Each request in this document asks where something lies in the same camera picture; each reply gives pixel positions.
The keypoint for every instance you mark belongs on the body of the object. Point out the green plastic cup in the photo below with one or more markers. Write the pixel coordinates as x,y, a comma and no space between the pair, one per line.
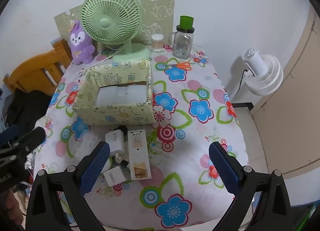
186,22

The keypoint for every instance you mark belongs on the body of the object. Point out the small white adapter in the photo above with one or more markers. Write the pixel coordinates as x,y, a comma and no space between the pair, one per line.
116,176

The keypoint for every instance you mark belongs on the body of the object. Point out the translucent plastic liner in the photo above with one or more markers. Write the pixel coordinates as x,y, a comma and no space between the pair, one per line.
120,96

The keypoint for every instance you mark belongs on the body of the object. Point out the white rectangular device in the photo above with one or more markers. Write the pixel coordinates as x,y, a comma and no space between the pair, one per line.
138,146

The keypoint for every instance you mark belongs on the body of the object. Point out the orange wooden furniture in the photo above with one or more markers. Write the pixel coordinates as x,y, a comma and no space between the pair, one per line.
32,71

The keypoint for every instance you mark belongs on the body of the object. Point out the floral tablecloth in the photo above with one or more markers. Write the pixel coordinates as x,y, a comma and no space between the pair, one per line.
200,131

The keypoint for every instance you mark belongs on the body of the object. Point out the green patterned wall sheet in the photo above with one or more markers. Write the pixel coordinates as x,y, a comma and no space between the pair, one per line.
160,16

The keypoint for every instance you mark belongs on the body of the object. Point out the black key fob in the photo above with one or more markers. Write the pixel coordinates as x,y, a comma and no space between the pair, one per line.
122,129

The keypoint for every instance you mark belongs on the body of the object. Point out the small black object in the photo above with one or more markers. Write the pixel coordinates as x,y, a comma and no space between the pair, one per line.
124,164

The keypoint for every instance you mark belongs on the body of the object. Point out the clear cotton swab container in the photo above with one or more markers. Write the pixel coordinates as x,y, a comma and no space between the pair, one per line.
157,43

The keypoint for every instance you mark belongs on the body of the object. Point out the white floor fan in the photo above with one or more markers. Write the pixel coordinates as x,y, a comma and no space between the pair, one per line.
252,63

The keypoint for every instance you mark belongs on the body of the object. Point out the person's left hand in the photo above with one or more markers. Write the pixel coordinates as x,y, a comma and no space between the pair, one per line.
12,206

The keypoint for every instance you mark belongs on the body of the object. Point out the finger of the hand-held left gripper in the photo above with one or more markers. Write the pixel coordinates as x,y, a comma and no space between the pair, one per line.
8,135
31,140

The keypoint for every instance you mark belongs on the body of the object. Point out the white plug adapter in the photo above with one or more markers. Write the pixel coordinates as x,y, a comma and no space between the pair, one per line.
117,158

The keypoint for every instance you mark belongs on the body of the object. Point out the green desk fan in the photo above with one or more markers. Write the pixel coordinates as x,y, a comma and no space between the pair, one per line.
107,23

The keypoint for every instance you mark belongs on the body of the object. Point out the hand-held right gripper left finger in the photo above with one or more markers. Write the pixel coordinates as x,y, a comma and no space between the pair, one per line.
95,167

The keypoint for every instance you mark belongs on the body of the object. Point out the black cloth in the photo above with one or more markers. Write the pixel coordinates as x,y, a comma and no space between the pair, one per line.
30,106

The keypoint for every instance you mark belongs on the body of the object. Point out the white charger cube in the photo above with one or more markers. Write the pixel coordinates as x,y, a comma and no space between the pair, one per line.
113,141

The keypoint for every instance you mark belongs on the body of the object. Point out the purple plush toy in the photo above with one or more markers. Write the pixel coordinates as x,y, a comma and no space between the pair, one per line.
81,46

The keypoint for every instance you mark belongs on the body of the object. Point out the glass jar mug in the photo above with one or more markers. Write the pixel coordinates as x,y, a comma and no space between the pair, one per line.
182,46

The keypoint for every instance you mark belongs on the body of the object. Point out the yellow patterned storage box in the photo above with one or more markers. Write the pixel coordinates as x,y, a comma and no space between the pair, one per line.
112,115

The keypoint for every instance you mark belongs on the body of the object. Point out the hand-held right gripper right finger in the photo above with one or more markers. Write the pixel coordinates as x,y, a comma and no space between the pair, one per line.
223,168

